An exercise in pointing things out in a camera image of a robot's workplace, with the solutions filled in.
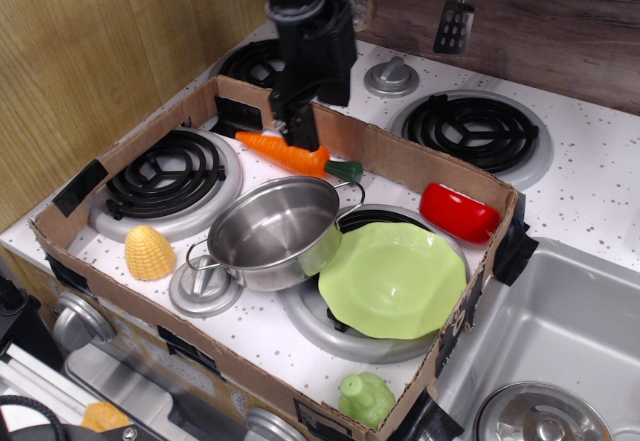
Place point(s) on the light green plastic plate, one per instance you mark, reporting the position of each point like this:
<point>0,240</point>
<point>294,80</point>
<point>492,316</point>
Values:
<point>393,281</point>

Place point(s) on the red toy pepper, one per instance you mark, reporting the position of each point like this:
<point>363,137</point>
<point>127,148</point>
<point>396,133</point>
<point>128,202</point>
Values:
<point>457,214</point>

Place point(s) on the stainless steel pot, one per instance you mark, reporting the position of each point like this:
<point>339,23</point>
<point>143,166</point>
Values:
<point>280,233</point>

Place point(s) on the silver oven knob left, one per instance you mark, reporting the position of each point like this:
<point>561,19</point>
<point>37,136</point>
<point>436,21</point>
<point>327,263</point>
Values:
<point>79,324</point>

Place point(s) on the green toy vegetable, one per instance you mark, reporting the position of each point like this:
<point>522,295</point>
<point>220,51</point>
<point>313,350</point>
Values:
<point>365,398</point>

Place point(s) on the yellow toy corn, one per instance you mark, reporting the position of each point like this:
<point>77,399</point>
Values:
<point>148,254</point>

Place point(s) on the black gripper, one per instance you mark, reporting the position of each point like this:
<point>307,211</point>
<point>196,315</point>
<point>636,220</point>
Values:
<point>318,45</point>

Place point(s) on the silver stove knob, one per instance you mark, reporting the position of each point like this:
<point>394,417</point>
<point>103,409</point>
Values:
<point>391,79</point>
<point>202,289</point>

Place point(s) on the front left black burner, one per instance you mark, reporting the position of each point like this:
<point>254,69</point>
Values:
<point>177,187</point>

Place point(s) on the silver oven knob middle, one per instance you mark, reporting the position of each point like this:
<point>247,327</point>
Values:
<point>263,425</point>

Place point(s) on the orange toy carrot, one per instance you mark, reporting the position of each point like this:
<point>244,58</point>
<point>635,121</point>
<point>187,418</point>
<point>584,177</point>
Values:
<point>298,160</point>

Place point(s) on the grey toy sink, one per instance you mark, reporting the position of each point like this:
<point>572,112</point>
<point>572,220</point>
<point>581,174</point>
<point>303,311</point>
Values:
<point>570,320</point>

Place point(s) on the back right black burner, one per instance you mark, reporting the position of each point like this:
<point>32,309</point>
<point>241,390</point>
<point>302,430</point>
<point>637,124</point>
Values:
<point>490,131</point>

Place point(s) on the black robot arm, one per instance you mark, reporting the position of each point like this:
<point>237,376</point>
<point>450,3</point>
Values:
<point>318,45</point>

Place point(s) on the front right black burner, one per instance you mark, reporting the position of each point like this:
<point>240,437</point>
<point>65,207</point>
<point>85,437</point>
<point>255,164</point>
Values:
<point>310,315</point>

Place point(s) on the silver oven knob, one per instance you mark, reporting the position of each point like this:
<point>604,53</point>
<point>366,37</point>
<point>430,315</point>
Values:
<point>79,324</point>
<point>263,425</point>

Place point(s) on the orange toy piece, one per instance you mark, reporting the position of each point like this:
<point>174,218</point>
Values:
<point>102,416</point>

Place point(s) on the silver stove knob back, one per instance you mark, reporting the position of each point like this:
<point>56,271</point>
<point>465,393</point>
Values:
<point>391,79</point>

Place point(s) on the hanging metal spatula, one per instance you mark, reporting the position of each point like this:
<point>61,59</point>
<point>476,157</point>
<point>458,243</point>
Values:
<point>454,28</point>

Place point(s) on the silver stove knob front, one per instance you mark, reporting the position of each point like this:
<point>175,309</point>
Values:
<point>202,289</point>

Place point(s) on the brown cardboard fence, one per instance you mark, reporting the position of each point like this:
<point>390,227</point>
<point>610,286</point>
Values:
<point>393,159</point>

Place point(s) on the silver sink drain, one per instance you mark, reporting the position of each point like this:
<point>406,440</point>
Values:
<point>537,411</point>

